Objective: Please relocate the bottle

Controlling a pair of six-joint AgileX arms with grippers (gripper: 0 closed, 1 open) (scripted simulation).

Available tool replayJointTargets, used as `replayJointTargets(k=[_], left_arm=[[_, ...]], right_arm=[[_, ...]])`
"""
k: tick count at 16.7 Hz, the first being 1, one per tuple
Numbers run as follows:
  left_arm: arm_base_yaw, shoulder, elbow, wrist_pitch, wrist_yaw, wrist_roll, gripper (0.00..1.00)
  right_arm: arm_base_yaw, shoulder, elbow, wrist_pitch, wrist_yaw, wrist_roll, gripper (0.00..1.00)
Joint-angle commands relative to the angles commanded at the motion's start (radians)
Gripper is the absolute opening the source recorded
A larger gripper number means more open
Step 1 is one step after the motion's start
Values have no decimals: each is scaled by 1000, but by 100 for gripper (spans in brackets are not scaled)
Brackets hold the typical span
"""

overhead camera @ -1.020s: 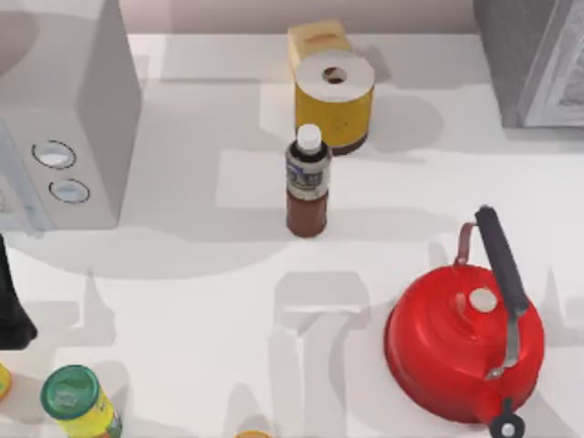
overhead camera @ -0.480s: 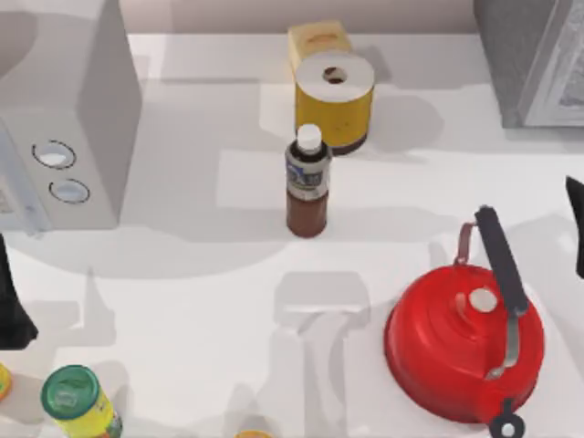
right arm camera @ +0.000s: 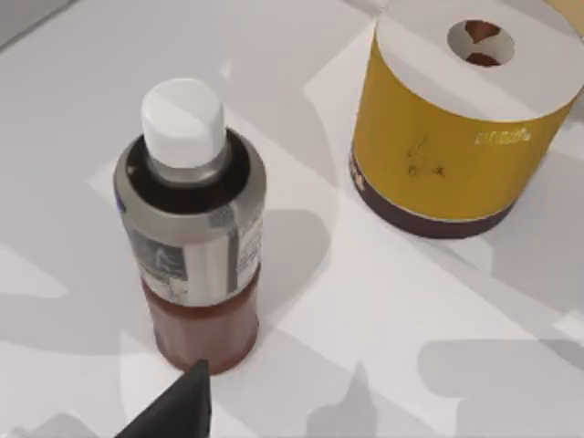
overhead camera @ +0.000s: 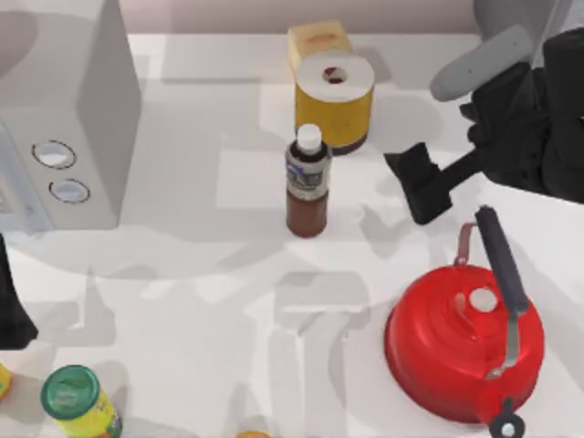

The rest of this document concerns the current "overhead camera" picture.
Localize brown bottle with white cap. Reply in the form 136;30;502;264
284;123;334;239

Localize large microwave knob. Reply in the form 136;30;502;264
31;140;78;171

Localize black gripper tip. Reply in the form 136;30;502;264
0;232;40;351

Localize pale microwave oven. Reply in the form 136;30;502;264
0;0;142;232

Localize small microwave knob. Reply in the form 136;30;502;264
47;178;91;204

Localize pale yellow box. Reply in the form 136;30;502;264
287;19;354;84

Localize yellow bottle with green lid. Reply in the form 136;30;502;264
39;364;124;438

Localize yellow container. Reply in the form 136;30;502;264
0;361;13;403

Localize red kettle with black handle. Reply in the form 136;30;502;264
383;205;547;438

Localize yellow canister with white top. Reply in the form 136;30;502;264
294;51;377;157

